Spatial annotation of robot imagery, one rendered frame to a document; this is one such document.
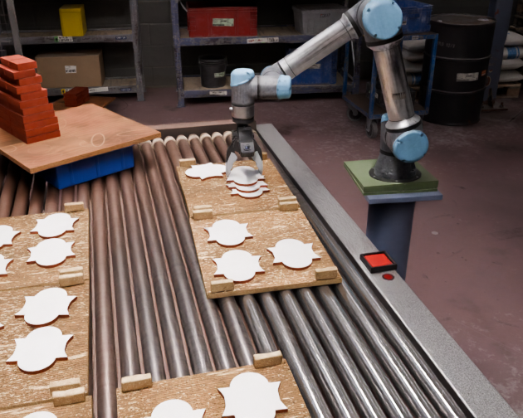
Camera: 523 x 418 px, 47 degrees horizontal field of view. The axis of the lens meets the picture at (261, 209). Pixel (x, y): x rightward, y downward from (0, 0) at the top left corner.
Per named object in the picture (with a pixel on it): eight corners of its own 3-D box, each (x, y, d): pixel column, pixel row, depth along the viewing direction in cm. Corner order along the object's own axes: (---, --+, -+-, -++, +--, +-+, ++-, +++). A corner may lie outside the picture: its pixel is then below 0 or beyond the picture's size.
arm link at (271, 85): (289, 70, 201) (256, 70, 200) (291, 77, 190) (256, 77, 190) (289, 94, 204) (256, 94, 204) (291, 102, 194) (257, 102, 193)
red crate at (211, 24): (251, 28, 622) (251, -1, 610) (257, 36, 583) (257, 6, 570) (187, 30, 614) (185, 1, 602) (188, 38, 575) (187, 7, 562)
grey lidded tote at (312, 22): (336, 26, 629) (338, 2, 618) (349, 33, 597) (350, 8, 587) (290, 29, 618) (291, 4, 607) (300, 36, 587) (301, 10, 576)
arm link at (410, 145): (421, 146, 213) (388, -11, 192) (434, 160, 200) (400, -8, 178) (388, 156, 214) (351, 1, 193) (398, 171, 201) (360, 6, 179)
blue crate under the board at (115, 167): (95, 145, 244) (91, 121, 240) (137, 167, 224) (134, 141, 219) (20, 165, 225) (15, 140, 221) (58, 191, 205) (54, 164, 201)
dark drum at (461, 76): (463, 105, 600) (478, 12, 560) (492, 124, 547) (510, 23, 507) (406, 108, 593) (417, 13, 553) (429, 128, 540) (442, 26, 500)
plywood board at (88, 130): (93, 107, 256) (92, 103, 255) (161, 137, 224) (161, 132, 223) (-28, 134, 226) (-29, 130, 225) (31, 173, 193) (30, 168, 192)
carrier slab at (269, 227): (300, 211, 192) (300, 207, 191) (342, 283, 156) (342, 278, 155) (189, 222, 185) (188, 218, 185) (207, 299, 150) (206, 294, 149)
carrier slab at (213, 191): (269, 162, 229) (269, 157, 228) (300, 209, 193) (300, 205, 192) (176, 170, 222) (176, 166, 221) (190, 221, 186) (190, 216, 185)
